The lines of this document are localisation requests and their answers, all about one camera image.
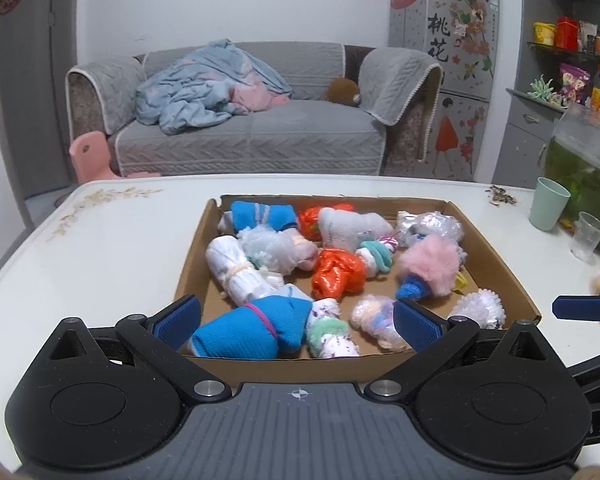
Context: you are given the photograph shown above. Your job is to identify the glass fish tank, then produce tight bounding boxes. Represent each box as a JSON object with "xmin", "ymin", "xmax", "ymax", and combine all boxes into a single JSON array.
[{"xmin": 544, "ymin": 102, "xmax": 600, "ymax": 233}]

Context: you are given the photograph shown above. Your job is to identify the floral cloth bundle green band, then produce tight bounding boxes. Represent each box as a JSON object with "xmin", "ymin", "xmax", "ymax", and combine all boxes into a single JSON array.
[{"xmin": 306, "ymin": 298, "xmax": 362, "ymax": 359}]

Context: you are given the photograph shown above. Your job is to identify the grey covered sofa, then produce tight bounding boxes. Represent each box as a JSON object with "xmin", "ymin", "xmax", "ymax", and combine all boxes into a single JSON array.
[{"xmin": 65, "ymin": 41, "xmax": 443, "ymax": 177}]

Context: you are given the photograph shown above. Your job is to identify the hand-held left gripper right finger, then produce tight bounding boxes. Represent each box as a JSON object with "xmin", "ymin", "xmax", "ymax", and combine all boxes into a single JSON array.
[{"xmin": 361, "ymin": 297, "xmax": 551, "ymax": 403}]

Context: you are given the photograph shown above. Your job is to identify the pale green cup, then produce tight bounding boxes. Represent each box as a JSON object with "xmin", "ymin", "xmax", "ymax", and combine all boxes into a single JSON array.
[{"xmin": 528, "ymin": 176, "xmax": 572, "ymax": 232}]

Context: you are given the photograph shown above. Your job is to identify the pink fluffy ball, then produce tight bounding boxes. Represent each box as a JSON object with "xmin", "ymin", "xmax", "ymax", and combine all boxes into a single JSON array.
[{"xmin": 397, "ymin": 236, "xmax": 466, "ymax": 302}]

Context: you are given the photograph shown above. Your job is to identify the blue and pink blanket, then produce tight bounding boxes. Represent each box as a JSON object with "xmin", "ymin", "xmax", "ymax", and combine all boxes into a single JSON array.
[{"xmin": 135, "ymin": 38, "xmax": 294, "ymax": 135}]

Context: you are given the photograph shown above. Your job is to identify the purple snack bag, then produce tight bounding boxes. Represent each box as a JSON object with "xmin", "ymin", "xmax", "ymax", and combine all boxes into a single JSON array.
[{"xmin": 559, "ymin": 63, "xmax": 592, "ymax": 106}]

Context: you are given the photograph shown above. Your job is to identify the brown plush toy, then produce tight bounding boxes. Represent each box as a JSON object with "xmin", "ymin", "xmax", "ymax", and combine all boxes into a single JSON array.
[{"xmin": 327, "ymin": 77, "xmax": 362, "ymax": 107}]

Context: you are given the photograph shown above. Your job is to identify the orange plastic bag bundle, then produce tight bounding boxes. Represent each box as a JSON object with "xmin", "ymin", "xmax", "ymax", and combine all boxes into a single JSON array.
[
  {"xmin": 298, "ymin": 203, "xmax": 357, "ymax": 241},
  {"xmin": 311, "ymin": 248, "xmax": 369, "ymax": 302}
]

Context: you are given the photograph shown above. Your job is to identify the pile of seed shells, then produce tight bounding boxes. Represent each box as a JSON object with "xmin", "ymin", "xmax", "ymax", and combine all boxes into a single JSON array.
[{"xmin": 485, "ymin": 185, "xmax": 520, "ymax": 207}]

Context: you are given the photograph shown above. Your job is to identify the beige sock bundle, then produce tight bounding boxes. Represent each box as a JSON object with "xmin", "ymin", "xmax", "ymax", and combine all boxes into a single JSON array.
[{"xmin": 319, "ymin": 208, "xmax": 396, "ymax": 252}]

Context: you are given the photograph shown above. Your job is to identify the pink plastic chair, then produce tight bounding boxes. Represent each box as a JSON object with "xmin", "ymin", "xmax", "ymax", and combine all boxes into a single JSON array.
[{"xmin": 69, "ymin": 131, "xmax": 163, "ymax": 183}]

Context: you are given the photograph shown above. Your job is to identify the blue sock roll with rope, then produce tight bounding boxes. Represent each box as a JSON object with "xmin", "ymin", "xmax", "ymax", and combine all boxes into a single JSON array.
[{"xmin": 219, "ymin": 201, "xmax": 299, "ymax": 236}]

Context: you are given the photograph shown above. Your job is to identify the cardboard box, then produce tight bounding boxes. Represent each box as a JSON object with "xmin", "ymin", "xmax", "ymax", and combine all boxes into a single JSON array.
[{"xmin": 174, "ymin": 194, "xmax": 543, "ymax": 386}]

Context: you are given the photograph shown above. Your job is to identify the blue sock roll pink band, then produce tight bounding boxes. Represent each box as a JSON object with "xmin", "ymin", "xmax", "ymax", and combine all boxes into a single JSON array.
[{"xmin": 189, "ymin": 285, "xmax": 315, "ymax": 359}]

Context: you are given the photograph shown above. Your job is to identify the clear bubble wrap bundle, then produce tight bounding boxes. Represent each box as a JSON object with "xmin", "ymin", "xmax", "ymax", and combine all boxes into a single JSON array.
[{"xmin": 396, "ymin": 210, "xmax": 464, "ymax": 250}]

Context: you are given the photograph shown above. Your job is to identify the bubble wrap bundle pink blue bands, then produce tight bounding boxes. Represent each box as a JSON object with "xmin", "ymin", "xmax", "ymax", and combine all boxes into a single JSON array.
[{"xmin": 351, "ymin": 295, "xmax": 408, "ymax": 350}]

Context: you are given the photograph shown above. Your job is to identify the grey door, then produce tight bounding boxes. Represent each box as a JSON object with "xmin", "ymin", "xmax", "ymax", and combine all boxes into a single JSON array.
[{"xmin": 0, "ymin": 0, "xmax": 81, "ymax": 201}]

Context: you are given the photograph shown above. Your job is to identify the red can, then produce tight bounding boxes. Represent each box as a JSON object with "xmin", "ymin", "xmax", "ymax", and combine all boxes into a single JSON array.
[{"xmin": 555, "ymin": 16, "xmax": 579, "ymax": 52}]

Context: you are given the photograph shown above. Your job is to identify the yellow tub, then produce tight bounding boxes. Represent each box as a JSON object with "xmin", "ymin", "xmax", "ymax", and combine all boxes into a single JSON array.
[{"xmin": 532, "ymin": 21, "xmax": 557, "ymax": 46}]

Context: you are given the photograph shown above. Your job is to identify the fridge with flower stickers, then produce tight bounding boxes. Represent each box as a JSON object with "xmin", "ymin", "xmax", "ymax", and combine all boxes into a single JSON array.
[{"xmin": 387, "ymin": 0, "xmax": 501, "ymax": 183}]

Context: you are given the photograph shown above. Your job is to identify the white cloth roll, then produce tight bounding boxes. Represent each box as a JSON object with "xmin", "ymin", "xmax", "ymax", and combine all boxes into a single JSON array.
[{"xmin": 205, "ymin": 235, "xmax": 283, "ymax": 307}]

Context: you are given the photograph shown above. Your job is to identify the white bundle with teal scrunchie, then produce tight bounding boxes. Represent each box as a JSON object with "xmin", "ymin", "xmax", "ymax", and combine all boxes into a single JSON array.
[{"xmin": 356, "ymin": 237, "xmax": 400, "ymax": 277}]

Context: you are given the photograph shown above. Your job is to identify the grey cabinet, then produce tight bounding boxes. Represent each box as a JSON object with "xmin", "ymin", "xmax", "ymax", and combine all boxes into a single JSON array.
[{"xmin": 490, "ymin": 87, "xmax": 568, "ymax": 188}]

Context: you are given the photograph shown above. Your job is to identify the bubble wrap floral cloth bundle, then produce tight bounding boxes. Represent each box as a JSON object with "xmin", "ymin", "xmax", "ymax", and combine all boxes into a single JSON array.
[{"xmin": 446, "ymin": 289, "xmax": 507, "ymax": 330}]

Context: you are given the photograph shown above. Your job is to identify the clear plastic cup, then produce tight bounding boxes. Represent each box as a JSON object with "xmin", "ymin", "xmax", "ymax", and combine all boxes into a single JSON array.
[{"xmin": 569, "ymin": 211, "xmax": 600, "ymax": 263}]

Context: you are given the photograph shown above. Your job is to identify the pink cloth roll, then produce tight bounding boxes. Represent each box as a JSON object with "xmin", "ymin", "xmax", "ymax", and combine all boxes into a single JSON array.
[{"xmin": 289, "ymin": 229, "xmax": 322, "ymax": 272}]

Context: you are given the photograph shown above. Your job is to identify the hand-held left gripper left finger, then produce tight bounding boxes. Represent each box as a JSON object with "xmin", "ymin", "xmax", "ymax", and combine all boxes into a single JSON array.
[{"xmin": 47, "ymin": 294, "xmax": 233, "ymax": 403}]

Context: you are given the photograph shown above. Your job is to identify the green succulent plant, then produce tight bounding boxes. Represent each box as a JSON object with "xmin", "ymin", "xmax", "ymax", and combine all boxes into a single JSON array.
[{"xmin": 526, "ymin": 74, "xmax": 565, "ymax": 105}]

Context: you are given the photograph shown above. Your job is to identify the bubble wrap roll teal band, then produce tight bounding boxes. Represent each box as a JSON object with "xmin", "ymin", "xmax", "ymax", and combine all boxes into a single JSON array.
[{"xmin": 238, "ymin": 225, "xmax": 298, "ymax": 277}]

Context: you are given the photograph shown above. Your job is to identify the glass shelf unit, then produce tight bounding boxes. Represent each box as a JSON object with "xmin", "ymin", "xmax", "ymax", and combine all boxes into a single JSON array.
[{"xmin": 522, "ymin": 0, "xmax": 600, "ymax": 111}]

